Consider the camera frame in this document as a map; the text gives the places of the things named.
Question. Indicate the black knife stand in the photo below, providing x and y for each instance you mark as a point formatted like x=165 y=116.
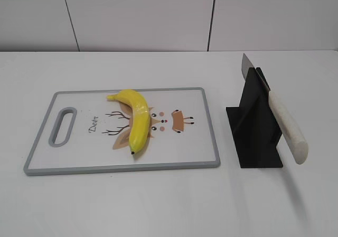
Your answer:
x=255 y=130

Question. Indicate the white-handled kitchen knife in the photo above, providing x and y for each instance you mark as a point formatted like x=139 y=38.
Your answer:
x=289 y=127

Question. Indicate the white grey-rimmed cutting board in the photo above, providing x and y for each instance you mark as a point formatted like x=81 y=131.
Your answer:
x=83 y=133

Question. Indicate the yellow plastic banana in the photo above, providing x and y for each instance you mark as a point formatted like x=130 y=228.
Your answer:
x=141 y=117

